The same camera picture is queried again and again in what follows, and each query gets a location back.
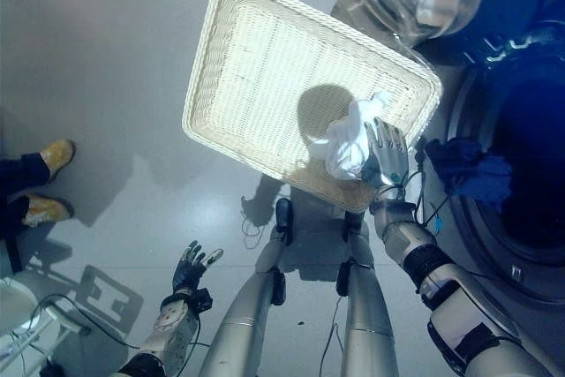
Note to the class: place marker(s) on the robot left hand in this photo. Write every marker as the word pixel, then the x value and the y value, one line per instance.
pixel 185 272

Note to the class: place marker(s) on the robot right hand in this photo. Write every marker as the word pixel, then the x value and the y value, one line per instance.
pixel 389 157

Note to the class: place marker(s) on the white cloth garment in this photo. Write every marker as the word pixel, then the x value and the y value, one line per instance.
pixel 348 140

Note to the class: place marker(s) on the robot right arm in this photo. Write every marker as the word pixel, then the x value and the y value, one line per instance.
pixel 446 288

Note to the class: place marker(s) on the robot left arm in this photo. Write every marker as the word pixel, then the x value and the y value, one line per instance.
pixel 164 334

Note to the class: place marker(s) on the blue washing machine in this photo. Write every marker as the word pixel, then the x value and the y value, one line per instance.
pixel 516 130

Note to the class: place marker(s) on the robot left leg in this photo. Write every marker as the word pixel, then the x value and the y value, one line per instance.
pixel 247 293

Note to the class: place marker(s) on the robot leg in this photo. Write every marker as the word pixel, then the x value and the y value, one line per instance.
pixel 364 302
pixel 247 293

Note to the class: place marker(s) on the dark blue garment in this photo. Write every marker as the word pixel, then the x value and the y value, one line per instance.
pixel 472 171

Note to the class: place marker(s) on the white woven basket tray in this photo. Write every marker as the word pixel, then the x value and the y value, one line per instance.
pixel 282 85

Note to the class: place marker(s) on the robot right leg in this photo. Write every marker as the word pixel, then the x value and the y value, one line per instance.
pixel 364 302

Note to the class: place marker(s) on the person's leg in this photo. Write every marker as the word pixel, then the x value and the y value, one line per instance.
pixel 13 233
pixel 20 169

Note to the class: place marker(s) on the white stand frame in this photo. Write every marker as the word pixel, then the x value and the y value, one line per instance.
pixel 22 328

